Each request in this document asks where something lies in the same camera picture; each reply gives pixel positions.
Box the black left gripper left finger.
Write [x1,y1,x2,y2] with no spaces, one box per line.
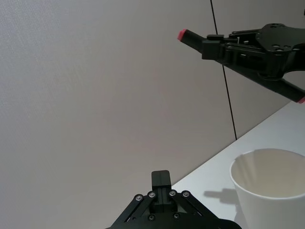
[104,170,162,229]

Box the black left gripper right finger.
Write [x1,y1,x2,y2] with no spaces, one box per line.
[161,170,224,221]

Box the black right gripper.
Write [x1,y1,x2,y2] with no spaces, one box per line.
[202,23,305,81]

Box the black bar with red ends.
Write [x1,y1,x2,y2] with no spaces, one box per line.
[177,29,305,104]

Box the white paper cup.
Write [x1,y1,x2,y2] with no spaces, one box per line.
[229,148,305,229]

